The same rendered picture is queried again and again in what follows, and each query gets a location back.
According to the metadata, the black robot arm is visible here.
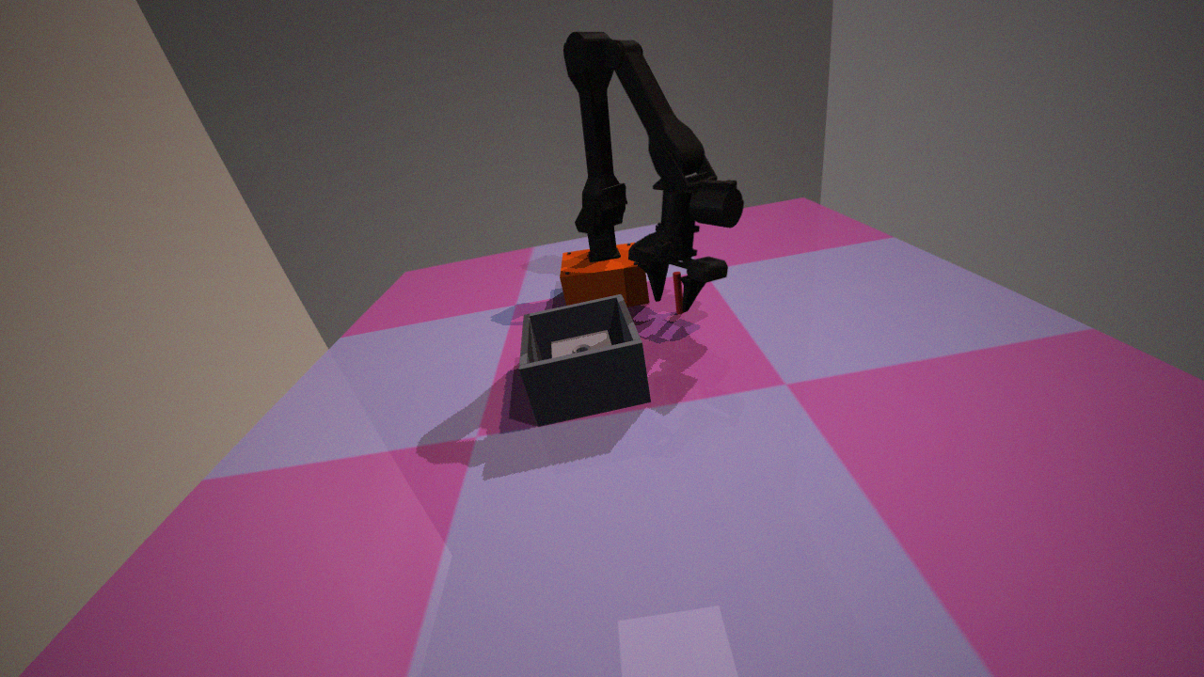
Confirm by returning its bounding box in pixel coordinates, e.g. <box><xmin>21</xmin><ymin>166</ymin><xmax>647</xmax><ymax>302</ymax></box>
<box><xmin>563</xmin><ymin>33</ymin><xmax>744</xmax><ymax>267</ymax></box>

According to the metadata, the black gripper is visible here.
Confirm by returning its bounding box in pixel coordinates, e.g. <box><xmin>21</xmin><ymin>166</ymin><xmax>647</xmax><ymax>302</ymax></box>
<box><xmin>637</xmin><ymin>219</ymin><xmax>728</xmax><ymax>312</ymax></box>

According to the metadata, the dark red peg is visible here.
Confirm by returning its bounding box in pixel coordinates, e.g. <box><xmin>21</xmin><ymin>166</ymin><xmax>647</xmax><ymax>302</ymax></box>
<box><xmin>673</xmin><ymin>272</ymin><xmax>684</xmax><ymax>314</ymax></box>

